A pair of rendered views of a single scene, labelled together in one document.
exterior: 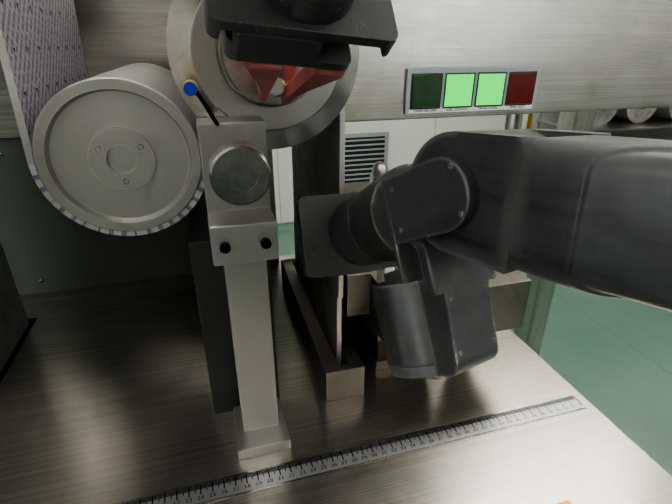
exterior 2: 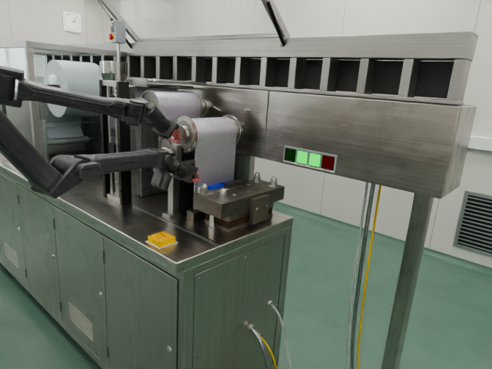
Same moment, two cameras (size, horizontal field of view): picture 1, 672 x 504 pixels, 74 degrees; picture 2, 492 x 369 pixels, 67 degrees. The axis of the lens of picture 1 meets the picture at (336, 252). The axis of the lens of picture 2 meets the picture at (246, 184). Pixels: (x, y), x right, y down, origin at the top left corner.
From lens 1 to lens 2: 1.38 m
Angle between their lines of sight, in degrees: 53
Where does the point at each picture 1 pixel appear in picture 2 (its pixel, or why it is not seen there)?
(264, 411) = (170, 209)
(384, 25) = (168, 133)
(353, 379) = (191, 215)
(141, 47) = not seen: hidden behind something
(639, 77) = (395, 172)
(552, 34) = (343, 143)
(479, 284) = (160, 173)
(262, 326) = (171, 187)
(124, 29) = not seen: hidden behind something
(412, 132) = not seen: outside the picture
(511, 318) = (217, 214)
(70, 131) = (162, 141)
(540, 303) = (396, 310)
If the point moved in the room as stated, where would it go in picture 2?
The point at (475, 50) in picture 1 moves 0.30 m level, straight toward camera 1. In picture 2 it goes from (310, 143) to (239, 142)
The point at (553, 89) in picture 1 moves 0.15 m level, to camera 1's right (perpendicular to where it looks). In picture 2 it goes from (345, 167) to (378, 176)
